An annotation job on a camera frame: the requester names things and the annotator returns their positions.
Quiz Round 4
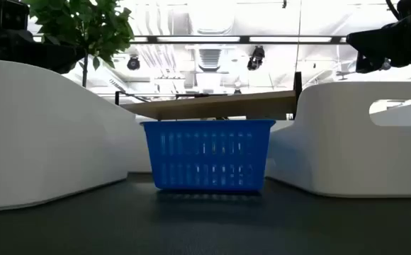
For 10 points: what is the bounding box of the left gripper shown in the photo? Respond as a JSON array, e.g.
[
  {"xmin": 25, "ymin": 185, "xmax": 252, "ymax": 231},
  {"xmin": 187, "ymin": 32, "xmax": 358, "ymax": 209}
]
[{"xmin": 0, "ymin": 0, "xmax": 86, "ymax": 74}]

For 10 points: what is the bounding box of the blue plastic basket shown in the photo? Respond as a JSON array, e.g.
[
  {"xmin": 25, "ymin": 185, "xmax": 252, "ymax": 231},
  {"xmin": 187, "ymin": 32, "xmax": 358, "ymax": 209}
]
[{"xmin": 140, "ymin": 119, "xmax": 276, "ymax": 192}]

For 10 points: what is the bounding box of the green plant black pot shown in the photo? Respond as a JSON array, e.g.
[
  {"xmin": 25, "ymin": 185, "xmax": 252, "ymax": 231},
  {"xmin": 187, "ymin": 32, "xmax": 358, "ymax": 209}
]
[{"xmin": 21, "ymin": 0, "xmax": 135, "ymax": 89}]

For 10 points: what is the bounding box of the black ceiling spot lamp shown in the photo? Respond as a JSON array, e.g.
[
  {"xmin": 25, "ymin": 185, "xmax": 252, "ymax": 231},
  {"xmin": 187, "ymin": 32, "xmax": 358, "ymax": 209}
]
[
  {"xmin": 126, "ymin": 55, "xmax": 141, "ymax": 71},
  {"xmin": 247, "ymin": 45, "xmax": 266, "ymax": 71}
]

